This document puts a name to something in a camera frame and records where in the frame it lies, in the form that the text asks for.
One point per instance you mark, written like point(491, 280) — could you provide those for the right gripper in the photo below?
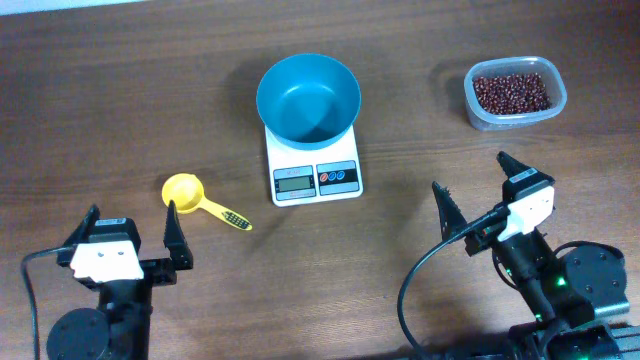
point(480, 239)

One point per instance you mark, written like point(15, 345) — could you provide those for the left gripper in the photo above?
point(175, 238)

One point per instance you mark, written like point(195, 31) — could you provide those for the yellow measuring scoop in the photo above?
point(187, 193)

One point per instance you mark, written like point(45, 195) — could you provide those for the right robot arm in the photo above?
point(572, 291)

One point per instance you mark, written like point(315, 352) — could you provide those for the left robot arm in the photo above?
point(117, 328)

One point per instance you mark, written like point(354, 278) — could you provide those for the white digital kitchen scale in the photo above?
point(302, 177)

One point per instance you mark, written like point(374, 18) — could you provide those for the teal plastic bowl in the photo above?
point(308, 101)

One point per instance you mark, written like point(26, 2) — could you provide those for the clear plastic container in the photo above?
point(484, 121)

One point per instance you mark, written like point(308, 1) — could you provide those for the red beans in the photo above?
point(512, 94)

